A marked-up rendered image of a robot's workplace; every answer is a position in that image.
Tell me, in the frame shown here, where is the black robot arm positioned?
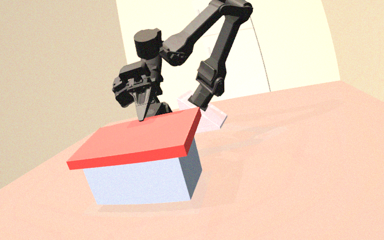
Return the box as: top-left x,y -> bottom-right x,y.
112,0 -> 253,111

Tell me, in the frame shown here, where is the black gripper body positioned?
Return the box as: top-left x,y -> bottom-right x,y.
119,61 -> 172,115

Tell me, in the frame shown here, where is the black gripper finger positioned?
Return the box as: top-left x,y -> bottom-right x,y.
145,102 -> 166,118
127,82 -> 155,122

